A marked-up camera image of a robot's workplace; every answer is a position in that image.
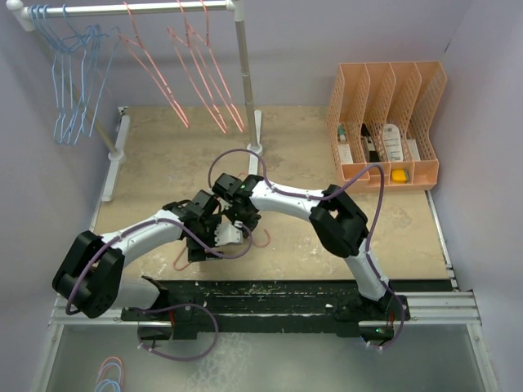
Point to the white labelled bottle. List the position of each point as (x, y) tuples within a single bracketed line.
[(392, 142)]

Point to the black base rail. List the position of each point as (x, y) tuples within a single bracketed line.
[(187, 308)]

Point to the orange plastic file organizer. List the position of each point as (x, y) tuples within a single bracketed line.
[(406, 94)]

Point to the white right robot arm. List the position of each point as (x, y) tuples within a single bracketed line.
[(340, 225)]

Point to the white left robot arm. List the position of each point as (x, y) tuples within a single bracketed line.
[(90, 277)]

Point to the black white boxed item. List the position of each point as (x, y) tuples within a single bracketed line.
[(370, 152)]

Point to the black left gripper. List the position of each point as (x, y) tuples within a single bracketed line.
[(196, 252)]

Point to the white clothes rack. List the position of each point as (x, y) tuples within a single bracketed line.
[(117, 154)]

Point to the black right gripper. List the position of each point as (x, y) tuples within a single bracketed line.
[(253, 220)]

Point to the aluminium frame rail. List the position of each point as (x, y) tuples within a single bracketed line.
[(425, 308)]

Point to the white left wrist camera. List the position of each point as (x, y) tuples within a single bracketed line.
[(227, 234)]

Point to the green capped bottle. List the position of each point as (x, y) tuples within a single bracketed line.
[(341, 135)]

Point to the yellow small object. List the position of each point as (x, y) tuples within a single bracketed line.
[(399, 176)]

